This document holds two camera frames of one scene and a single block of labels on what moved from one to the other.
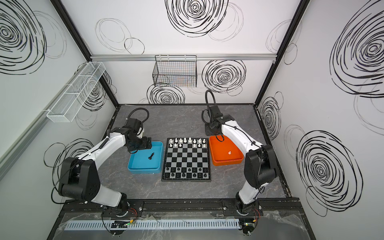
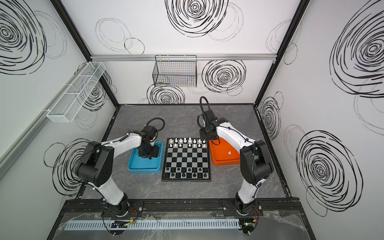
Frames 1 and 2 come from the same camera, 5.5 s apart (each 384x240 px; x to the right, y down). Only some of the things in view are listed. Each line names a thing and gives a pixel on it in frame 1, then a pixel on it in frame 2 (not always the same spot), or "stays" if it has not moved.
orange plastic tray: x=224 y=152 stays
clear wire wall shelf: x=69 y=103 stays
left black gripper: x=145 y=144 -> x=147 y=151
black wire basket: x=175 y=71 stays
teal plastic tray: x=147 y=161 stays
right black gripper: x=210 y=129 -> x=208 y=134
